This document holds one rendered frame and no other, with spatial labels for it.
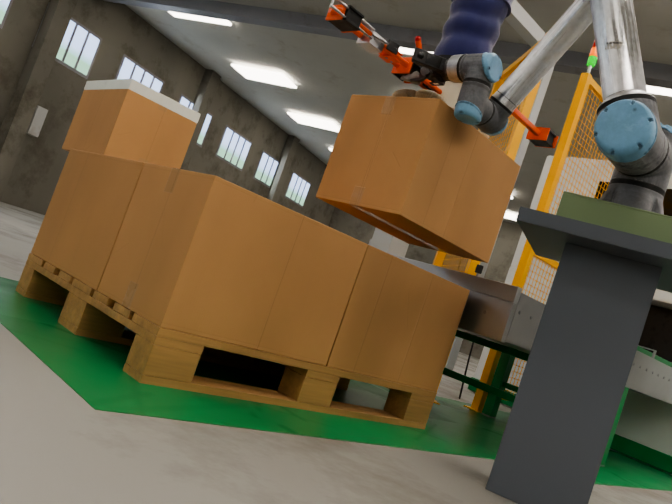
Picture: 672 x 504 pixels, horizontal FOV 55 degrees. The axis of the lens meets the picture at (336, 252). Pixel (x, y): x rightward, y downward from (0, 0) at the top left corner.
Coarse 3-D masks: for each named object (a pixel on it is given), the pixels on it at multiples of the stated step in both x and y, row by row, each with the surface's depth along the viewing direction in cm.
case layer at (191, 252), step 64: (64, 192) 227; (128, 192) 193; (192, 192) 168; (64, 256) 211; (128, 256) 182; (192, 256) 162; (256, 256) 176; (320, 256) 191; (384, 256) 209; (192, 320) 166; (256, 320) 180; (320, 320) 196; (384, 320) 215; (448, 320) 239
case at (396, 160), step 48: (384, 96) 226; (336, 144) 235; (384, 144) 219; (432, 144) 211; (480, 144) 230; (336, 192) 228; (384, 192) 214; (432, 192) 216; (480, 192) 236; (432, 240) 240; (480, 240) 243
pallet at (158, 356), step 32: (32, 256) 230; (32, 288) 226; (64, 288) 233; (64, 320) 197; (96, 320) 194; (128, 320) 171; (160, 352) 161; (192, 352) 168; (224, 352) 227; (256, 352) 181; (160, 384) 163; (192, 384) 169; (224, 384) 183; (288, 384) 200; (320, 384) 200; (384, 384) 221; (352, 416) 213; (384, 416) 225; (416, 416) 236
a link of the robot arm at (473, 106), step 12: (468, 84) 204; (480, 84) 203; (468, 96) 203; (480, 96) 203; (456, 108) 206; (468, 108) 203; (480, 108) 204; (492, 108) 209; (468, 120) 207; (480, 120) 206
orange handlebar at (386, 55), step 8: (352, 32) 212; (360, 32) 213; (368, 32) 210; (384, 48) 217; (384, 56) 222; (392, 56) 219; (400, 56) 222; (392, 64) 228; (408, 64) 225; (424, 88) 240; (432, 88) 237; (520, 112) 236; (520, 120) 238; (528, 120) 240; (528, 128) 243; (536, 128) 245
